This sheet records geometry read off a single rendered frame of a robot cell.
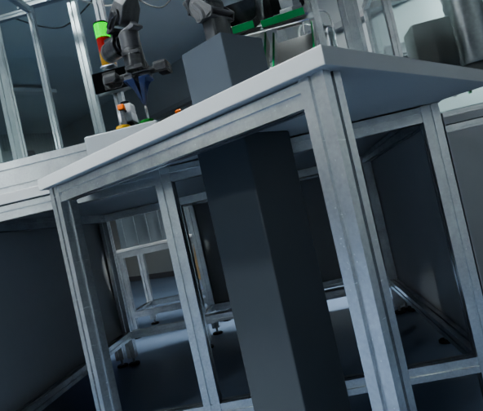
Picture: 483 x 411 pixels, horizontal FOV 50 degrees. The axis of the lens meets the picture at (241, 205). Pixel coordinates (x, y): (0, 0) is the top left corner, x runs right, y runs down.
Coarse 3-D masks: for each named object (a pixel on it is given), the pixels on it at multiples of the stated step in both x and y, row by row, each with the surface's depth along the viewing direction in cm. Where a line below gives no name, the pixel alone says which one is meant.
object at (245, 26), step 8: (248, 0) 176; (256, 0) 166; (232, 8) 178; (240, 8) 178; (248, 8) 177; (256, 8) 163; (240, 16) 179; (248, 16) 178; (256, 16) 160; (232, 24) 180; (240, 24) 153; (248, 24) 153; (256, 24) 157; (240, 32) 154
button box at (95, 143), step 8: (120, 128) 142; (128, 128) 141; (136, 128) 141; (144, 128) 140; (88, 136) 142; (96, 136) 142; (104, 136) 142; (112, 136) 142; (120, 136) 141; (88, 144) 142; (96, 144) 142; (104, 144) 142; (88, 152) 142
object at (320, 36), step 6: (312, 0) 163; (312, 6) 163; (312, 12) 163; (318, 12) 163; (318, 18) 163; (318, 24) 163; (318, 30) 163; (318, 36) 163; (324, 36) 163; (318, 42) 180; (324, 42) 163
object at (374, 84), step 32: (288, 64) 75; (320, 64) 71; (352, 64) 76; (384, 64) 83; (416, 64) 92; (448, 64) 102; (224, 96) 84; (256, 96) 81; (352, 96) 99; (384, 96) 107; (416, 96) 116; (448, 96) 127; (160, 128) 96; (288, 128) 121; (96, 160) 113
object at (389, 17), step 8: (368, 0) 245; (384, 0) 214; (384, 8) 214; (384, 16) 216; (392, 16) 213; (368, 24) 256; (392, 24) 213; (368, 32) 257; (392, 32) 213; (392, 40) 213; (392, 48) 215; (400, 48) 213; (400, 56) 213; (480, 104) 209; (448, 112) 211; (456, 112) 210; (464, 112) 210
